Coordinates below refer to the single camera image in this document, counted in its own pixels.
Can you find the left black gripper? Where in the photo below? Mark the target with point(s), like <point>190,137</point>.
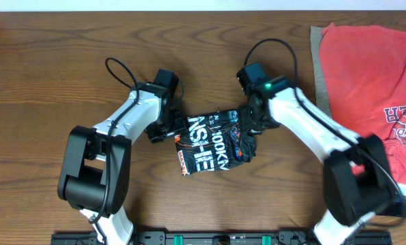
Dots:
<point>181,126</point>

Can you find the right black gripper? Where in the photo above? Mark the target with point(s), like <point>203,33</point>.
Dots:
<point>246,123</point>

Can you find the black orange-patterned jersey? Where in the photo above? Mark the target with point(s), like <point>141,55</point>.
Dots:
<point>214,142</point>

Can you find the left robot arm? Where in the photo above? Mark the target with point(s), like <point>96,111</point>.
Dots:
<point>94,176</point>

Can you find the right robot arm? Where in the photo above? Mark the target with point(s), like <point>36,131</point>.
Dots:
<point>356,175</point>

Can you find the grey folded cloth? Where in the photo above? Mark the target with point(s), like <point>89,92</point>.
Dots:
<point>321,91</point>

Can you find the red printed t-shirt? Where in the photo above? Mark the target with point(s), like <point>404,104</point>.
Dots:
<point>364,69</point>

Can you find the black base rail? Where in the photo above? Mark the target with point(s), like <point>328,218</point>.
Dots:
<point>282,237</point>

